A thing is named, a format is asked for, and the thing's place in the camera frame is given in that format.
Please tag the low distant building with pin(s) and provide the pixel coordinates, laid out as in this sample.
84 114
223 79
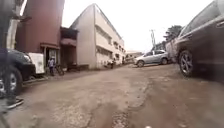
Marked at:
132 55

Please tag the beige concrete building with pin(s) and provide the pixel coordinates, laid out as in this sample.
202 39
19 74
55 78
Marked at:
90 36

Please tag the silver car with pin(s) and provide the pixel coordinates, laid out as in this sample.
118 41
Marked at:
154 57

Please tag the utility pole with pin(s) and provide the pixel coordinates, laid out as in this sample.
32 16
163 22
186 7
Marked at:
153 39

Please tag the bicycle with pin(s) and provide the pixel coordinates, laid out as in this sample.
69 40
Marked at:
59 69

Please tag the tree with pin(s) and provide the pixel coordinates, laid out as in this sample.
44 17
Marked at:
173 32

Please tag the white vehicle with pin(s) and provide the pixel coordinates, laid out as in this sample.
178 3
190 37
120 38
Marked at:
37 62

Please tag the red brick building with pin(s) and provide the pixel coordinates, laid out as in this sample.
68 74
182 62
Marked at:
40 30

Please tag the dark car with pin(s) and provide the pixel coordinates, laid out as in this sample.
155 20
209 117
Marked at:
203 46

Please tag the black car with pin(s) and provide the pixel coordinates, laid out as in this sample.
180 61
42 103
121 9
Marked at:
16 68

